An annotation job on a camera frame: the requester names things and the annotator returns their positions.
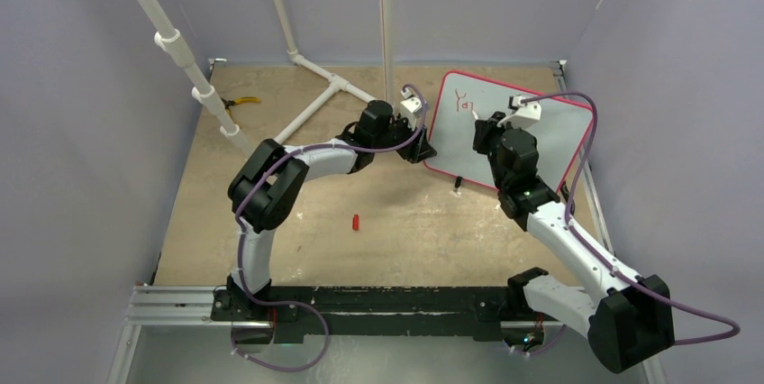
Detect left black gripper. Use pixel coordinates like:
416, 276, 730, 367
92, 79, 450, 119
373, 114, 435, 163

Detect red-framed whiteboard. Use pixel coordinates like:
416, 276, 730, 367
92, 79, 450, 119
424, 70, 593, 190

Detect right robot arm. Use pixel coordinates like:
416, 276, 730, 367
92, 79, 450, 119
472, 112, 676, 373

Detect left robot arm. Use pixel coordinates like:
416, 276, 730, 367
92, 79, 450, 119
211, 96, 436, 321

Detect black whiteboard easel stand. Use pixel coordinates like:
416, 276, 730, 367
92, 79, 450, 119
451, 176, 571, 201

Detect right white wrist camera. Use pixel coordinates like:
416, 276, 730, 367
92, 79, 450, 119
497, 95, 542, 129

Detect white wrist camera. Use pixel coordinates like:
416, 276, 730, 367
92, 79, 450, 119
398, 87, 428, 131
497, 95, 542, 129

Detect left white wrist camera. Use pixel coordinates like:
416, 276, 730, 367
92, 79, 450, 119
398, 87, 428, 131

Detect yellow-handled pliers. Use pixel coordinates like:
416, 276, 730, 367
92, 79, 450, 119
221, 96, 261, 114

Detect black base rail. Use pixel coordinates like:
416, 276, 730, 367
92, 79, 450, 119
211, 284, 538, 343

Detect aluminium extrusion frame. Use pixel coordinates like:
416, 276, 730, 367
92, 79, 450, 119
107, 59, 667, 384

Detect white PVC pipe frame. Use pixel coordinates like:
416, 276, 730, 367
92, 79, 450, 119
136, 0, 376, 156

